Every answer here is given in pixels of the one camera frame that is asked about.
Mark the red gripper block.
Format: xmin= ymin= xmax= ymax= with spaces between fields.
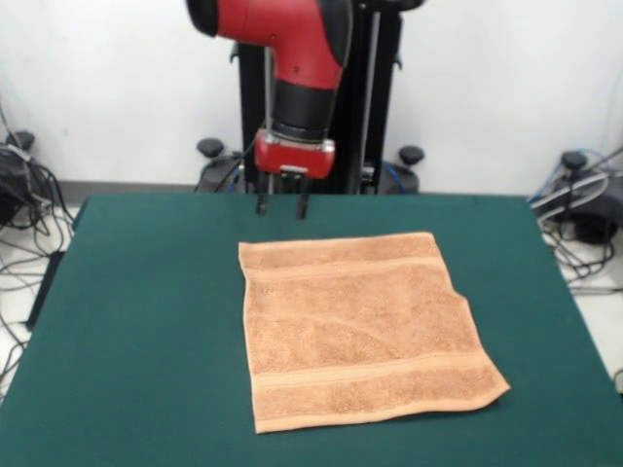
xmin=254 ymin=128 xmax=337 ymax=221

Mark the tan terry towel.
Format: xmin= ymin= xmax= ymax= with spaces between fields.
xmin=237 ymin=231 xmax=512 ymax=435

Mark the dark green tablecloth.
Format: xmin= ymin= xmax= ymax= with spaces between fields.
xmin=0 ymin=193 xmax=623 ymax=467

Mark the black caster base leg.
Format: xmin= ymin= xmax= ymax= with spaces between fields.
xmin=0 ymin=129 xmax=36 ymax=228
xmin=534 ymin=150 xmax=623 ymax=244

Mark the black pedestal cable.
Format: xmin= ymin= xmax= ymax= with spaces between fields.
xmin=213 ymin=138 xmax=259 ymax=194

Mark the black pedestal base leg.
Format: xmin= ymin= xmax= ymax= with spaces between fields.
xmin=194 ymin=137 xmax=244 ymax=195
xmin=383 ymin=144 xmax=426 ymax=195

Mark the blue cable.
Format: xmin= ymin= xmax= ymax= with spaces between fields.
xmin=382 ymin=162 xmax=408 ymax=192

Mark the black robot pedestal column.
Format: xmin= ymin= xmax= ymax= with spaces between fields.
xmin=228 ymin=0 xmax=406 ymax=196

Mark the tangle of black cables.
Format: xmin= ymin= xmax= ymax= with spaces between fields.
xmin=0 ymin=96 xmax=79 ymax=405
xmin=528 ymin=145 xmax=623 ymax=298

